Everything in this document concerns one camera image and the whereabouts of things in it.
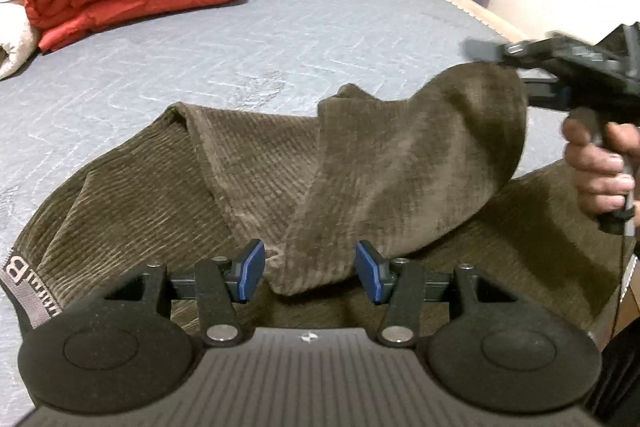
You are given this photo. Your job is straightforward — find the white folded blanket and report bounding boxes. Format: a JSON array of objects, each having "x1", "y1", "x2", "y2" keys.
[{"x1": 0, "y1": 0, "x2": 49, "y2": 80}]

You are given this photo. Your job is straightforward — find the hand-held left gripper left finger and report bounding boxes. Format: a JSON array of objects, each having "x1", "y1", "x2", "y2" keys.
[{"x1": 103, "y1": 239, "x2": 266, "y2": 348}]

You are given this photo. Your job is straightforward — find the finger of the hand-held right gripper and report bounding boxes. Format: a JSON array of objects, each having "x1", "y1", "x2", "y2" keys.
[{"x1": 462, "y1": 37, "x2": 507, "y2": 64}]

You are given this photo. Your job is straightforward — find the person's dark clothing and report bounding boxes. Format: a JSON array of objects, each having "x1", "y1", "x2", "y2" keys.
[{"x1": 584, "y1": 319, "x2": 640, "y2": 427}]

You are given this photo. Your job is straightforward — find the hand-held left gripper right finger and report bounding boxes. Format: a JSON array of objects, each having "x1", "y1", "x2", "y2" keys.
[{"x1": 354, "y1": 240, "x2": 522, "y2": 348}]

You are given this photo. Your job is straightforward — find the thin black cable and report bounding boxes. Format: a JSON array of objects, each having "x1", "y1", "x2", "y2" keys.
[{"x1": 606, "y1": 207, "x2": 640, "y2": 350}]

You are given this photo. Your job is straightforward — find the person's right hand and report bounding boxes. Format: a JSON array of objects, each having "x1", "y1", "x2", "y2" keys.
[{"x1": 562, "y1": 116, "x2": 640, "y2": 215}]

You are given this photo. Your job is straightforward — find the brown corduroy pants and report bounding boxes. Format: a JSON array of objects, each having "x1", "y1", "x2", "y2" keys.
[{"x1": 0, "y1": 63, "x2": 640, "y2": 358}]

